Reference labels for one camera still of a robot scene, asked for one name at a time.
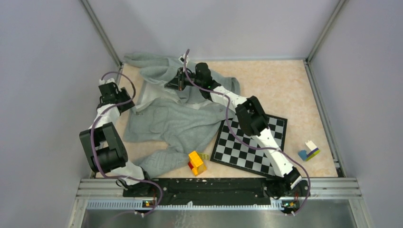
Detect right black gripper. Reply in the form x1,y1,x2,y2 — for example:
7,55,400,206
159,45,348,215
165,68,203,92

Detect grey zip jacket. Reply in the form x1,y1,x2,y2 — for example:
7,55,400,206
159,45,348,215
124,52,235,178

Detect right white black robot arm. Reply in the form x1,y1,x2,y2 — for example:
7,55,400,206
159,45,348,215
164,63,302,199

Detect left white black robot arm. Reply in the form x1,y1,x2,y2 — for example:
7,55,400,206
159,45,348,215
79,81,153,196

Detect yellow red toy block stack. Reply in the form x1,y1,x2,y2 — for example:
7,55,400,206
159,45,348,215
188,151,210,176

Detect black white checkerboard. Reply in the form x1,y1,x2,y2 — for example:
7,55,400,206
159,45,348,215
210,107,288,178

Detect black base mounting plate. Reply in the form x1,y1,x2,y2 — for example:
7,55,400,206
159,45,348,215
123,178,309,206

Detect blue white green toy blocks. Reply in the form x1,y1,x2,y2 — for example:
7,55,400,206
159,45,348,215
298,141,321,162

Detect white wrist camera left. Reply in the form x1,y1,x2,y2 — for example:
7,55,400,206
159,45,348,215
98,79,111,85

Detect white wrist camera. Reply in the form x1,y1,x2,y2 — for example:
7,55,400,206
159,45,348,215
178,55,188,64
98,79,111,85

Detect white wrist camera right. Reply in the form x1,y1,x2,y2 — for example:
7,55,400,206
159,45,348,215
178,55,188,64

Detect aluminium front frame rail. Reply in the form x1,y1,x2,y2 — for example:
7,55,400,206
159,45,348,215
68,178,368,228

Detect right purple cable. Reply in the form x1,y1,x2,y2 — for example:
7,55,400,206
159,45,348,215
182,48,311,217

